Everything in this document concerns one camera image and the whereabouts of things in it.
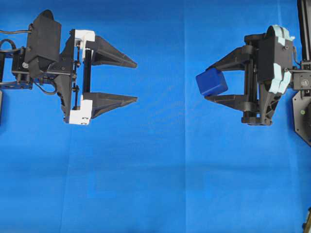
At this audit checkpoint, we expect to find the blue block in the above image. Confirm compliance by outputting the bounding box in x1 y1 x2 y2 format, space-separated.
195 68 228 97

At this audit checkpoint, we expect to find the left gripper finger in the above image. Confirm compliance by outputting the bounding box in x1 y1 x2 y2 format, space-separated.
86 35 137 68
83 92 138 119

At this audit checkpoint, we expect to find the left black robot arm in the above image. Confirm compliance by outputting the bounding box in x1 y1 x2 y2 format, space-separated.
0 29 137 125

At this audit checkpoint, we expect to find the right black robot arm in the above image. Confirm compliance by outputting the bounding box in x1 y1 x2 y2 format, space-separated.
196 33 311 126

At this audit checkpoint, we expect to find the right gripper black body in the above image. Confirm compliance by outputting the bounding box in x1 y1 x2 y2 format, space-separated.
241 33 281 126

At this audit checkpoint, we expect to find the right wrist camera with tape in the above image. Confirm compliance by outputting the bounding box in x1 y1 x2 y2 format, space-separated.
257 25 295 94

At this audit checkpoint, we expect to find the black aluminium frame post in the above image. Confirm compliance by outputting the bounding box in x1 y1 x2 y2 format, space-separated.
297 0 311 61

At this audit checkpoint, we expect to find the dark object bottom right edge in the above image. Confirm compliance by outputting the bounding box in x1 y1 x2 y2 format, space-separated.
302 207 311 233

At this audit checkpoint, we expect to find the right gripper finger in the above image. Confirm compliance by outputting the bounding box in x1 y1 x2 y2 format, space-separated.
205 95 258 112
206 45 254 71

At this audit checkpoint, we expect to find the blue table cloth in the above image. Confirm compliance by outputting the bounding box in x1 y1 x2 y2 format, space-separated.
0 0 311 233

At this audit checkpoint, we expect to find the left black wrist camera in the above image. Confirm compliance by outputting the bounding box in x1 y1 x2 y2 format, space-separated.
24 10 61 79

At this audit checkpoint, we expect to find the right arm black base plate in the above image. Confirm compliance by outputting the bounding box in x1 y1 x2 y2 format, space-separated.
292 90 311 146

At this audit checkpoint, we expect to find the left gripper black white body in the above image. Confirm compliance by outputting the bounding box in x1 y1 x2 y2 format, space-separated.
54 29 95 125

